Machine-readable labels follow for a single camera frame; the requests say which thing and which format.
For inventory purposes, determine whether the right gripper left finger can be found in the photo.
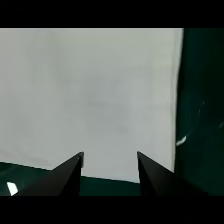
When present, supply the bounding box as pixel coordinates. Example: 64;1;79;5
17;151;85;197

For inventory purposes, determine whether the white garment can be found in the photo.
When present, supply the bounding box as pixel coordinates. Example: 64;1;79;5
0;27;185;184

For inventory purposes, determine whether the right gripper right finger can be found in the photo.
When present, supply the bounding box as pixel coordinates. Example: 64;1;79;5
136;151;208;197

